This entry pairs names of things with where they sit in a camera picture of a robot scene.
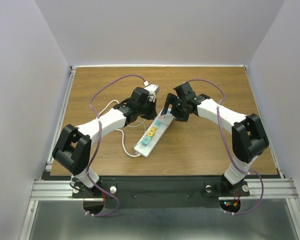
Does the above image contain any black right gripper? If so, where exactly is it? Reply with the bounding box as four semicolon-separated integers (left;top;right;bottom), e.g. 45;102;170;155
161;92;190;122

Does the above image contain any white power strip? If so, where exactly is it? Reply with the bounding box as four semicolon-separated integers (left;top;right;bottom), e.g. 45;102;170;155
133;108;175;158

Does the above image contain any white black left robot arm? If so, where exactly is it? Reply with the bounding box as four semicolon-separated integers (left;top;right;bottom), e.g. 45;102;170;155
52;84;160;197

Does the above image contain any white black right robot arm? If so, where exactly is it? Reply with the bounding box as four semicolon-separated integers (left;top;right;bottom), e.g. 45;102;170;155
161;81;270;195

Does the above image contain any yellow usb charger plug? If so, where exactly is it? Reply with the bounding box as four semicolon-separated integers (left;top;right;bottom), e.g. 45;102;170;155
147;126;158;138

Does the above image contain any teal charger plug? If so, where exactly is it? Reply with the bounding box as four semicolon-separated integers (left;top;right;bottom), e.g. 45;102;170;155
141;135;152;147

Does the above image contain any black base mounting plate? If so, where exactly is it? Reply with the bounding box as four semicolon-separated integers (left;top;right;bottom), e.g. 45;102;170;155
69;175;250;213

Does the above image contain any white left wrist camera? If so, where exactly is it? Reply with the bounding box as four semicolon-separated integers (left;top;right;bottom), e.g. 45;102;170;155
144;84;160;97

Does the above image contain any white power strip cord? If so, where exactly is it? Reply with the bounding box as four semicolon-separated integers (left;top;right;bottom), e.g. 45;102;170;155
97;99;142;158

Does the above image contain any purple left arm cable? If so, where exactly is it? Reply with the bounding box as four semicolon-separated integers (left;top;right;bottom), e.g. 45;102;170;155
84;74;148;218

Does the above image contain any aluminium frame rail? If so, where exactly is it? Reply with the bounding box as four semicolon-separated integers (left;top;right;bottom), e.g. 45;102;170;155
20;66;300;240

